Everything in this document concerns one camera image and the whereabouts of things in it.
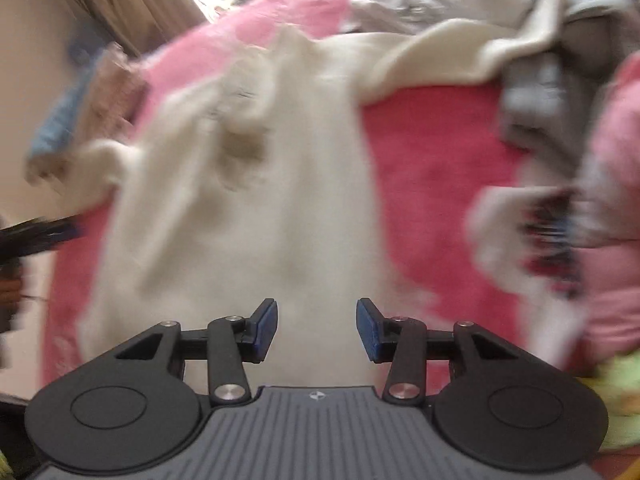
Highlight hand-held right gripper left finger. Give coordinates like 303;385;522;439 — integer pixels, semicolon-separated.
115;299;279;406

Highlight pink floral blanket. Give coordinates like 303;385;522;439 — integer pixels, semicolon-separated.
42;0;601;391

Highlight grey hoodie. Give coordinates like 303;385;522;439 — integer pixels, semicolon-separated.
500;0;637;162

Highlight person's green sweater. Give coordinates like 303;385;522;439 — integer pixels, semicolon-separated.
592;352;640;453

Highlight beige curtain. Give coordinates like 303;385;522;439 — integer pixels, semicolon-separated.
40;0;211;62

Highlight blue folded garment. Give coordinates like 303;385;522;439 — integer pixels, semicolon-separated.
27;42;109;162

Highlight cream sweater with deer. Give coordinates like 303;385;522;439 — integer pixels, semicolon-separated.
80;0;573;396

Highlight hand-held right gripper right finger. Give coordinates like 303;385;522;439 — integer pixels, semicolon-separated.
356;298;526;405

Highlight pink quilt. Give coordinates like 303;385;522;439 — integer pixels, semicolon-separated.
575;52;640;377

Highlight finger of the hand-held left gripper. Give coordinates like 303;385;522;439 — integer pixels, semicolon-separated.
0;216;84;264

